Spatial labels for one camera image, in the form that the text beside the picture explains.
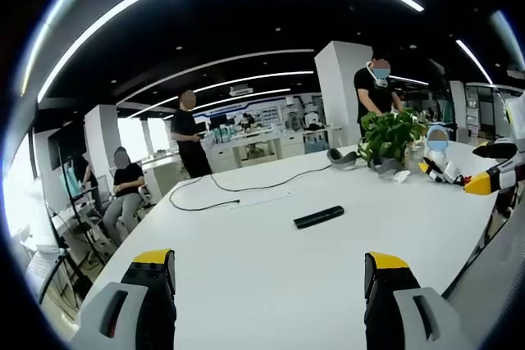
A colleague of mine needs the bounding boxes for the grey neck-worn device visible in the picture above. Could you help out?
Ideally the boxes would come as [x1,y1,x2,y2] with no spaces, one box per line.
[367,157,405,180]
[326,148,359,173]

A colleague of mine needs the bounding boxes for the white display counter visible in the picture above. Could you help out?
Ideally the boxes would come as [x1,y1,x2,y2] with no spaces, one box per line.
[203,126,331,169]

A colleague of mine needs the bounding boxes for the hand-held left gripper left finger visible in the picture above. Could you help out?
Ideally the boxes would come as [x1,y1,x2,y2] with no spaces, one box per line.
[69,248,178,350]

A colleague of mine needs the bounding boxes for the black tripod stand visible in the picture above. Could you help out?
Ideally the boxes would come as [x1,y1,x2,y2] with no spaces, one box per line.
[39,147,108,306]

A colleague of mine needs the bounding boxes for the black cable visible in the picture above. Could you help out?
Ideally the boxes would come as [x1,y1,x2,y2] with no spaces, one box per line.
[168,133,332,212]

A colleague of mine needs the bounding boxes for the grey chair back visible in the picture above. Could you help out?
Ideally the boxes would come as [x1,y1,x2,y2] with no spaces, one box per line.
[441,209,525,350]

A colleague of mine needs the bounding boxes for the glass vase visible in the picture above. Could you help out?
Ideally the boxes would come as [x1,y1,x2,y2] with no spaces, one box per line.
[404,140,427,174]

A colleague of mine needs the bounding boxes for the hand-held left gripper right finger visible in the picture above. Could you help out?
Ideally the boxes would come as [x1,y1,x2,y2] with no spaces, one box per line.
[363,251,473,350]

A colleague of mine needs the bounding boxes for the black remote control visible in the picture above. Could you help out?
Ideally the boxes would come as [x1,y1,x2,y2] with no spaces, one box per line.
[293,205,345,230]

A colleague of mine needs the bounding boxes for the white office chair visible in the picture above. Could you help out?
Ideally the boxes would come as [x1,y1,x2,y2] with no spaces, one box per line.
[136,184,158,208]

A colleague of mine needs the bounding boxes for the green potted plant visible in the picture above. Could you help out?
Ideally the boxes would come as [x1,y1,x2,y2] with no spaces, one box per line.
[357,107,430,170]

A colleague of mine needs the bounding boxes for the ceiling air vent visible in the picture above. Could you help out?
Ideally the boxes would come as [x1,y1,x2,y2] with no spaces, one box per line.
[228,84,255,98]

